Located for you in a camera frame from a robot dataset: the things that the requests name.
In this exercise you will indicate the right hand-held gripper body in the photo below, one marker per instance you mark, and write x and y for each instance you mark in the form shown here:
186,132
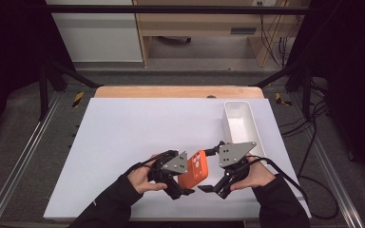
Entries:
233,153

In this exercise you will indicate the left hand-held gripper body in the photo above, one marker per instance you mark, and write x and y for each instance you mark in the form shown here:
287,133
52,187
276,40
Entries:
177,164

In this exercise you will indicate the orange phone case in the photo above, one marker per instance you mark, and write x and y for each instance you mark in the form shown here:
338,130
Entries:
198,174

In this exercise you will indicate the person's right hand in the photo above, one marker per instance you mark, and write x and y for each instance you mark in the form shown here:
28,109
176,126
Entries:
258,174

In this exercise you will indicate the person's left hand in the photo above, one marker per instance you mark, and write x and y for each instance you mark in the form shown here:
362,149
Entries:
141,179

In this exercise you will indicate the white plastic bin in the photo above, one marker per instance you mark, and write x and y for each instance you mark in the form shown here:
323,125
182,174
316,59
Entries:
239,126

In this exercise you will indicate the white table mat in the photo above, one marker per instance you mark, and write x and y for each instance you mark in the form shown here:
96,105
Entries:
133,133

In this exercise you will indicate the yellow black tape marker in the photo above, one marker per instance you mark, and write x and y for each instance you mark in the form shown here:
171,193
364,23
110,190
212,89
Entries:
280,99
78,99

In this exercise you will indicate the black metal stand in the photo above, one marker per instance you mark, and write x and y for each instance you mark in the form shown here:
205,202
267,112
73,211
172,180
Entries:
305,91
44,95

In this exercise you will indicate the wooden desk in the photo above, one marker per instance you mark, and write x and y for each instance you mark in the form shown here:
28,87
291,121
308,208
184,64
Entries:
202,28

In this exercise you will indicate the white cabinet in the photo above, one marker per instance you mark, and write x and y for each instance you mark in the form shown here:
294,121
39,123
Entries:
98,38

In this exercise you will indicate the black curtain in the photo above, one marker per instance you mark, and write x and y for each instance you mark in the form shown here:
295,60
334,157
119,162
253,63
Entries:
345,63
9,63

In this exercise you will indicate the black metal crossbar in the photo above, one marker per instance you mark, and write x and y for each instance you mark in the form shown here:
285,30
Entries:
171,9

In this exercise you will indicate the white power strip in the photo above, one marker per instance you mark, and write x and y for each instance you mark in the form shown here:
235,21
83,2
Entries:
266,2

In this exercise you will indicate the aluminium floor rail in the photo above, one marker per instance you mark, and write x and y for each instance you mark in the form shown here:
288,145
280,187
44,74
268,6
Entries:
22,158
336,183

